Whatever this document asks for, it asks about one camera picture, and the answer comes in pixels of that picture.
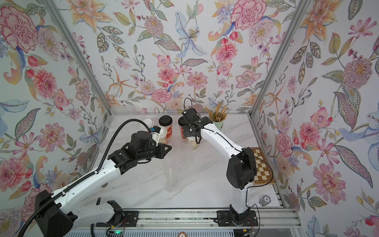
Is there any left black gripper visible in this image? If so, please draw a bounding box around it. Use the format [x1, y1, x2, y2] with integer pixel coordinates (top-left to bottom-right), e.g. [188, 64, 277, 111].
[137, 142, 174, 161]

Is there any cream cup white lid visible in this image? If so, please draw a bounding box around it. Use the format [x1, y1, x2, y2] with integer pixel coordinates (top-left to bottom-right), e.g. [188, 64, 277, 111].
[187, 137, 200, 150]
[159, 126, 167, 144]

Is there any clear plastic carrier bag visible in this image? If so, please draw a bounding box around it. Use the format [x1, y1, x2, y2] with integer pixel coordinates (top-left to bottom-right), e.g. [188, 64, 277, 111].
[161, 148, 214, 193]

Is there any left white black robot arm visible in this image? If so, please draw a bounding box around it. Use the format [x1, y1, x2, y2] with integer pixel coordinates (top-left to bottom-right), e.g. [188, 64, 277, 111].
[35, 131, 172, 237]

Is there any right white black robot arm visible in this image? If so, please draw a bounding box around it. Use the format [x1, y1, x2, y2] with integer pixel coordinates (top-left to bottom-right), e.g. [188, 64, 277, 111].
[182, 108, 257, 215]

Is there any red cup black lid right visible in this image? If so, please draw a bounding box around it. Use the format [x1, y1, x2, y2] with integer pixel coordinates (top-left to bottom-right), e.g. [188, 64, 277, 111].
[178, 117, 188, 139]

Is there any red cup black lid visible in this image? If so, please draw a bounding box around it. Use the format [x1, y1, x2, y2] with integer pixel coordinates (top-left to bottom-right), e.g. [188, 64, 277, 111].
[159, 115, 173, 139]
[178, 117, 188, 139]

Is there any green straw holder cup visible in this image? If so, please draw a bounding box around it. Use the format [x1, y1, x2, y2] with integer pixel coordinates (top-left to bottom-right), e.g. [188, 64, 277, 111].
[213, 118, 225, 131]

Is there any red cup black lid left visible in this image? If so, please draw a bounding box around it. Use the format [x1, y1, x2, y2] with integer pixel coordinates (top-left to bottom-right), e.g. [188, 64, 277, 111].
[159, 115, 173, 139]

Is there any red cup white lid left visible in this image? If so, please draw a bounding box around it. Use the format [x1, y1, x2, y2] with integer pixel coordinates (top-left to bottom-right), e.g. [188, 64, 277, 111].
[140, 118, 155, 132]

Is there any wooden chessboard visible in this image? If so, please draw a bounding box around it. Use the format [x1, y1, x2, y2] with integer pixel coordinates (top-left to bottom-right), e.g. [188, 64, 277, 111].
[251, 147, 275, 187]

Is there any small round silver tin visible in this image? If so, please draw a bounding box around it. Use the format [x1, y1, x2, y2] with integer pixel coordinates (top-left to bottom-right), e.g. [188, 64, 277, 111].
[259, 195, 271, 207]

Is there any right thin black cable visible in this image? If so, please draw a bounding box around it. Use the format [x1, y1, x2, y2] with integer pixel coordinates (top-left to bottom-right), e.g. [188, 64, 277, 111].
[183, 97, 274, 237]

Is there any left black corrugated cable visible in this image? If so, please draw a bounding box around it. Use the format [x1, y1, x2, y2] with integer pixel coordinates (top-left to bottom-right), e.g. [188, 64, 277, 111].
[17, 119, 151, 237]

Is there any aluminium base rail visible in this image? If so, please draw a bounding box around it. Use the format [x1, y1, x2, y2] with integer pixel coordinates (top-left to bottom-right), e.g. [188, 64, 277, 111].
[66, 206, 301, 230]

